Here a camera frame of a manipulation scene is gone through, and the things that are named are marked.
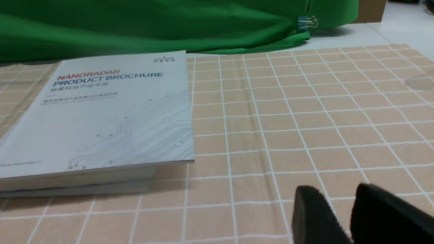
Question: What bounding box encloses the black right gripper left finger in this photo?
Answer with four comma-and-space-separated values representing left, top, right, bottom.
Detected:
292, 185, 352, 244

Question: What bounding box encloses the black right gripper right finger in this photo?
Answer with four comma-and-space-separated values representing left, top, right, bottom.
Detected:
350, 183, 434, 244

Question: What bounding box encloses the beige checkered tablecloth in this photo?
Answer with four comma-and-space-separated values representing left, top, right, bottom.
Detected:
1, 44, 434, 244

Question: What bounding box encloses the middle book in stack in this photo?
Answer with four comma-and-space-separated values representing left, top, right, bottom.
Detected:
0, 166, 156, 192

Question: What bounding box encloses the blue binder clip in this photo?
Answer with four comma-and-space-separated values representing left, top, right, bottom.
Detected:
297, 16, 318, 34

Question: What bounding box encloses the brown cardboard box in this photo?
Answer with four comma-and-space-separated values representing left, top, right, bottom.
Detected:
352, 0, 387, 24

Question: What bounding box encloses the white Nanoradar product brochure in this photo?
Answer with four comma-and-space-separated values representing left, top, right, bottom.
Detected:
0, 50, 195, 179

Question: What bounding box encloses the green backdrop cloth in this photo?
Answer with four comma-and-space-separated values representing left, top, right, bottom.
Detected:
0, 0, 359, 63

